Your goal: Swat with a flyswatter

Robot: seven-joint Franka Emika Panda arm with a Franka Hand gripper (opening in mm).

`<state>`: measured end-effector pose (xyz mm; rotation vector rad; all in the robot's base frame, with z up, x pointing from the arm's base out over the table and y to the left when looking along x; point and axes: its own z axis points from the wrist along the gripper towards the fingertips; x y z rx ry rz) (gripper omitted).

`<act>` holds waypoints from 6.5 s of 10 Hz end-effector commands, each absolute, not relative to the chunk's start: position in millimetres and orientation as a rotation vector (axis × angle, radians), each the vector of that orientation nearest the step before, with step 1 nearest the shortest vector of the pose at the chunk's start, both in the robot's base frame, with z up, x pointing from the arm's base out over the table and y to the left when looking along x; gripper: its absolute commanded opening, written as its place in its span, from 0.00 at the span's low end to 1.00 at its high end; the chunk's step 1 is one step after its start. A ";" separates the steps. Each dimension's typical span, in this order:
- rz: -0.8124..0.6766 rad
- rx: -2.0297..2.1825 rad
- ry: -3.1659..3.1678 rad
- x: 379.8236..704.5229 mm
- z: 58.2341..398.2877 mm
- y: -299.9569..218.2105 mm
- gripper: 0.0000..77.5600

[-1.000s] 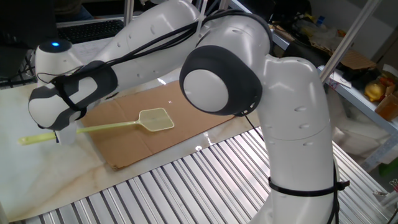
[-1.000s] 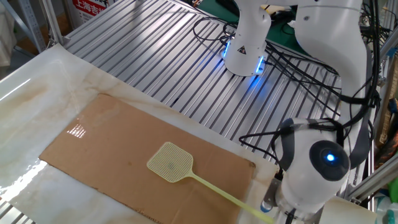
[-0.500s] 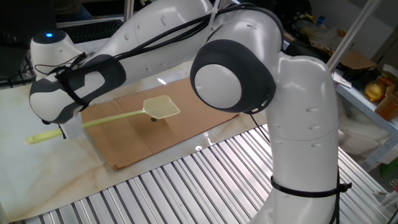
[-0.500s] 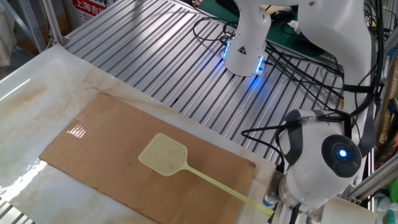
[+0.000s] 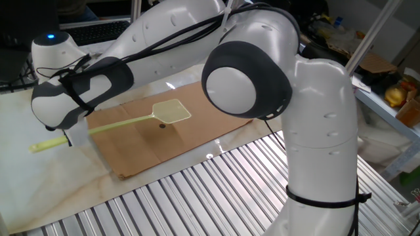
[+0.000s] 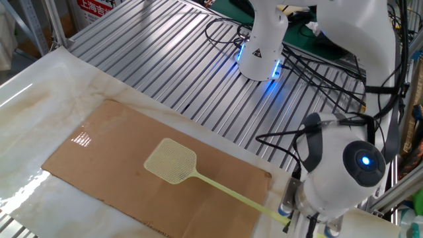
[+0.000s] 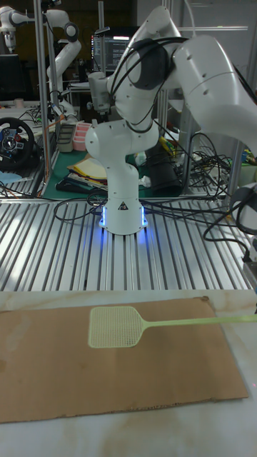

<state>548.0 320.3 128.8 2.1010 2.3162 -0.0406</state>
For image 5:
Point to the marble pattern board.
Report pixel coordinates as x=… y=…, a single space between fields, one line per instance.
x=49 y=183

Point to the small black round dot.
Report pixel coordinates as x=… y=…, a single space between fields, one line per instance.
x=162 y=126

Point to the brown cardboard sheet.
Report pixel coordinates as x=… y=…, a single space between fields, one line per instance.
x=147 y=147

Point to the aluminium frame post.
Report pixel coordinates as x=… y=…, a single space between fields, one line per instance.
x=374 y=36
x=135 y=10

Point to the black computer keyboard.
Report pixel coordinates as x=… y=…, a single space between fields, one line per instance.
x=98 y=31

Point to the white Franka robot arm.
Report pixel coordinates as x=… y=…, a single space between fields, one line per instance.
x=321 y=131

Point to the light green plastic flyswatter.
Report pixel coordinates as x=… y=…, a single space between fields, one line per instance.
x=172 y=111

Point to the green plastic object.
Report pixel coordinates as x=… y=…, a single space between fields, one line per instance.
x=410 y=177

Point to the yellow toy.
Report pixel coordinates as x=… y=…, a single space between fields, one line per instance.
x=395 y=96

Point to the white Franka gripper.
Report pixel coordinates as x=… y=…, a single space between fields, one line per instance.
x=79 y=134

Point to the black computer monitor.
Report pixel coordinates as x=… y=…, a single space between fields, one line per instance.
x=19 y=26

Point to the small brown box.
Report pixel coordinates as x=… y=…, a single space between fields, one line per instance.
x=410 y=113

